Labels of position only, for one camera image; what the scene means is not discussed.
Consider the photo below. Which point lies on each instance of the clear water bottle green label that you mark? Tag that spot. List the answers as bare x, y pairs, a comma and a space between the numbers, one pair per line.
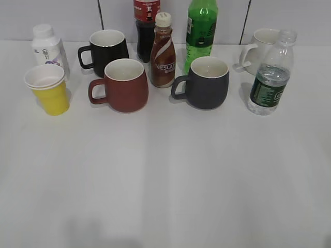
273, 75

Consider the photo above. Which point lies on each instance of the yellow paper cup stack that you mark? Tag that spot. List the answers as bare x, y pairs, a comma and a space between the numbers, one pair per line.
47, 82

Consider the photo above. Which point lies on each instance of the red ceramic mug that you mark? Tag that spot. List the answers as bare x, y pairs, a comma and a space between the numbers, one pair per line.
125, 84

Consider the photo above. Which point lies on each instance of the dark grey ceramic mug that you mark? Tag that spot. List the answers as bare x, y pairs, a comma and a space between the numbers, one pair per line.
206, 84

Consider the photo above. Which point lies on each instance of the Nescafe coffee bottle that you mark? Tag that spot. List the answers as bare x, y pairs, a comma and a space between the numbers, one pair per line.
163, 56

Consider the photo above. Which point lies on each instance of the black ceramic mug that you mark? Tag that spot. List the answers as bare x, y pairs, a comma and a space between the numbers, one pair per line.
105, 46

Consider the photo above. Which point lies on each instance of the cola bottle red label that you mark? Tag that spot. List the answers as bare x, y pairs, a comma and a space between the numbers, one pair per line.
145, 13

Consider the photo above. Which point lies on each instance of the green soda bottle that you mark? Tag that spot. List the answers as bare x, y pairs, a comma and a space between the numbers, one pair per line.
201, 26

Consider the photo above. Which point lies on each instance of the white ceramic mug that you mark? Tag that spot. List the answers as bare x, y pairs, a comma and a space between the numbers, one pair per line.
253, 53

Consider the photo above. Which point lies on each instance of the white yogurt carton bottle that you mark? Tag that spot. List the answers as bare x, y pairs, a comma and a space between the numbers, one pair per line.
49, 49

